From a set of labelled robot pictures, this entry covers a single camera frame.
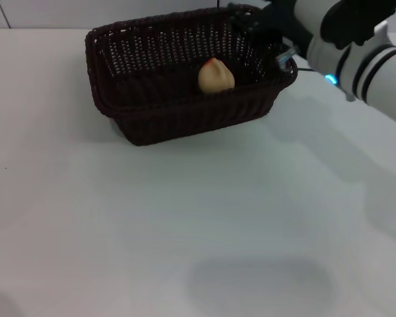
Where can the peach shaped cream bun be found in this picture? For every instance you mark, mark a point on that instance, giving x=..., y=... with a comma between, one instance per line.
x=216, y=77

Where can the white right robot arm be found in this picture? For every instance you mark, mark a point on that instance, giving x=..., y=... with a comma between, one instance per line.
x=366, y=72

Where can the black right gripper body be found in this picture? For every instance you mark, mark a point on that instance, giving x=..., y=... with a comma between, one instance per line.
x=283, y=20

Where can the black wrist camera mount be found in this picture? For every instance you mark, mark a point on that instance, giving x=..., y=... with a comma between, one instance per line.
x=353, y=20

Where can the black woven plastic basket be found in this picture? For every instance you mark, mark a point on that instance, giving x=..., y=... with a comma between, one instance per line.
x=191, y=119

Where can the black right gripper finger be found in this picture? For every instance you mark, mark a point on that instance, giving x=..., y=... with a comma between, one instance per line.
x=244, y=10
x=245, y=24

